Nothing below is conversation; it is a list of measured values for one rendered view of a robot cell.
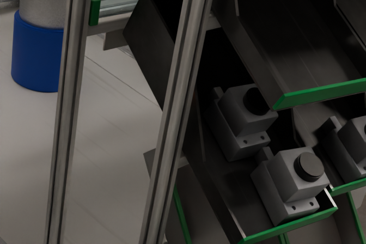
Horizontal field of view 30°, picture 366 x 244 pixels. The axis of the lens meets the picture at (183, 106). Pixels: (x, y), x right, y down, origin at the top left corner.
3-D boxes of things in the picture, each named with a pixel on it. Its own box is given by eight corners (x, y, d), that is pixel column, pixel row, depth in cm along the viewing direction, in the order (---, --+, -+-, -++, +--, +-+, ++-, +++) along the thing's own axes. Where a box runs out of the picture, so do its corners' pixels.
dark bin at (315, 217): (326, 219, 74) (366, 185, 69) (233, 251, 67) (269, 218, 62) (211, 23, 86) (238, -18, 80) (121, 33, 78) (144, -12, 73)
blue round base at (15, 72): (92, 84, 159) (99, 25, 152) (35, 99, 149) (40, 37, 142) (54, 56, 168) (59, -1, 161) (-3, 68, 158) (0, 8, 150)
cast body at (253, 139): (258, 155, 75) (291, 120, 70) (227, 163, 73) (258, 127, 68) (224, 94, 79) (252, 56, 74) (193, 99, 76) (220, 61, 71)
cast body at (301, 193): (306, 220, 73) (342, 188, 67) (274, 228, 70) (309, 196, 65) (272, 153, 76) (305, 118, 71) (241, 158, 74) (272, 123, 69)
